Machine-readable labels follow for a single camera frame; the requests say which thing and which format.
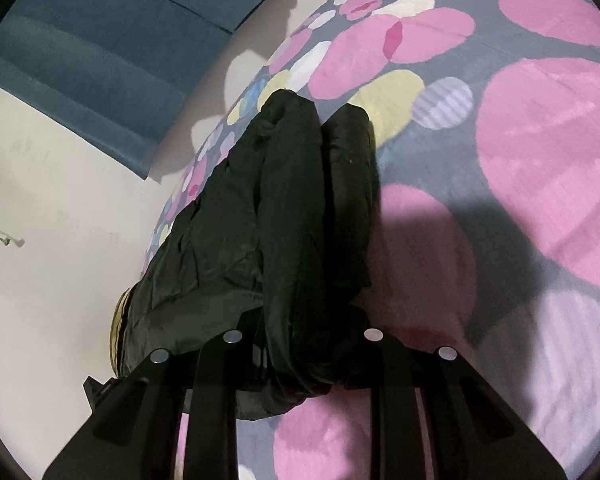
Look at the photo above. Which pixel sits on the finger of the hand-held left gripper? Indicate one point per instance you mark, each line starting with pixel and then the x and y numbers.
pixel 97 389

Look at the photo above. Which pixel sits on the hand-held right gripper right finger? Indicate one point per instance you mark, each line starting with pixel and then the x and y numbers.
pixel 392 410

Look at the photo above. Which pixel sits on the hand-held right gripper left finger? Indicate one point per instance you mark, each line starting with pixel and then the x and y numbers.
pixel 210 410

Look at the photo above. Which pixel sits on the black garment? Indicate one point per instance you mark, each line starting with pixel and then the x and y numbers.
pixel 280 220

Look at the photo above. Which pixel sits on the striped pillow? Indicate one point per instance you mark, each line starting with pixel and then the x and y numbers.
pixel 119 330

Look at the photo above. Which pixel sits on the dotted bed sheet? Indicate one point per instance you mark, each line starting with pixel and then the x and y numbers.
pixel 530 160

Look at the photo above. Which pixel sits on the blue curtain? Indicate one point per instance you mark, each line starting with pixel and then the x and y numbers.
pixel 105 60

